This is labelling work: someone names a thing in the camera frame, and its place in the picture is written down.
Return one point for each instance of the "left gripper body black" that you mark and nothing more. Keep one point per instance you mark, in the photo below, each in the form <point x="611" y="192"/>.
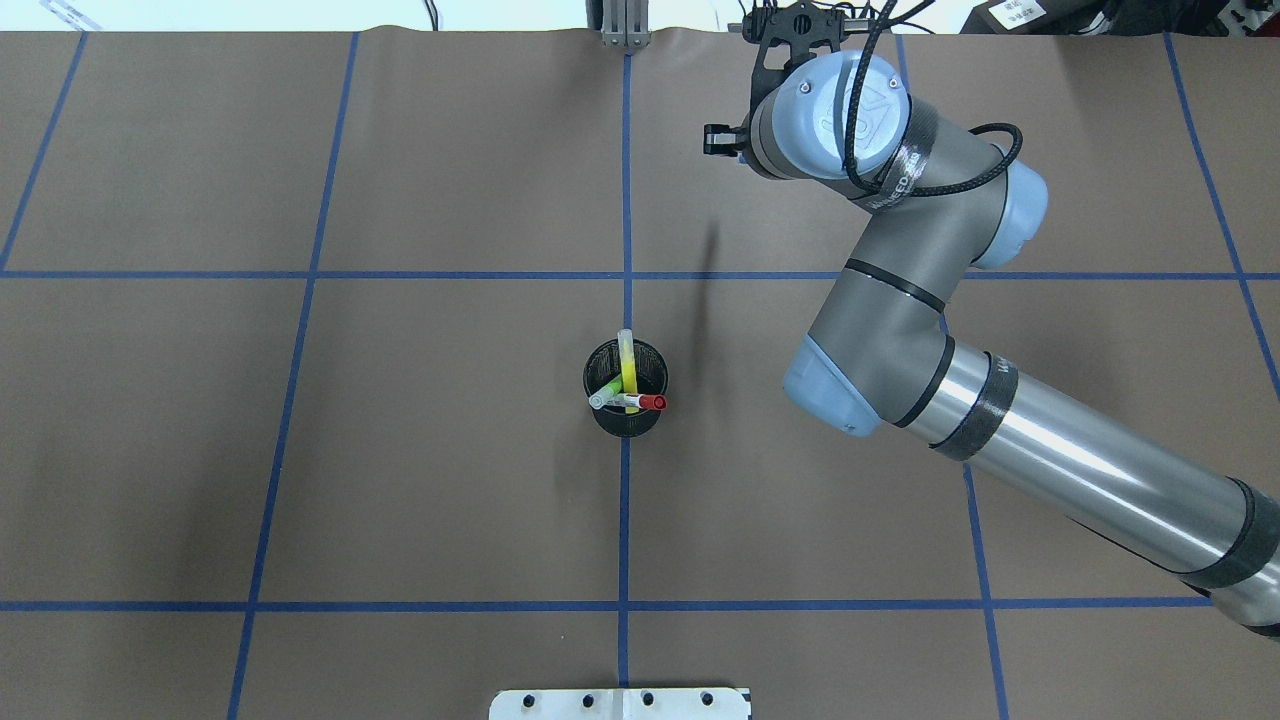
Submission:
<point x="716" y="139"/>

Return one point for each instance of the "black mesh pen cup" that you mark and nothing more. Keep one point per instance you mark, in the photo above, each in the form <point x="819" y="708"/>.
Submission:
<point x="604" y="366"/>

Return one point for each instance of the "red capped white marker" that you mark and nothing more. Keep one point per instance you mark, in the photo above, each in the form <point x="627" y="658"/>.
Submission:
<point x="638" y="402"/>

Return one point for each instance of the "yellow highlighter pen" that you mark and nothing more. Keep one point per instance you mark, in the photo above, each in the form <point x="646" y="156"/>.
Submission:
<point x="628" y="366"/>

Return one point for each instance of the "aluminium frame post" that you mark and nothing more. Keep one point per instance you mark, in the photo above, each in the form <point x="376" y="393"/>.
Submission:
<point x="621" y="23"/>

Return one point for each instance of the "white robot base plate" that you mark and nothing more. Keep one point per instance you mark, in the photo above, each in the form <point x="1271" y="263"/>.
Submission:
<point x="623" y="703"/>

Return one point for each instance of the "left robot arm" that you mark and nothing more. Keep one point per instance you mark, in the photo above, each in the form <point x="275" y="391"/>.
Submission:
<point x="884" y="346"/>

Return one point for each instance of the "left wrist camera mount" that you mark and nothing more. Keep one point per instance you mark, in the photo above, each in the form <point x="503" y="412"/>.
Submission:
<point x="787" y="36"/>

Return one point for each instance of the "green highlighter pen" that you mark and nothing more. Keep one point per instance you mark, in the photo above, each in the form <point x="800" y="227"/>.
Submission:
<point x="601" y="396"/>

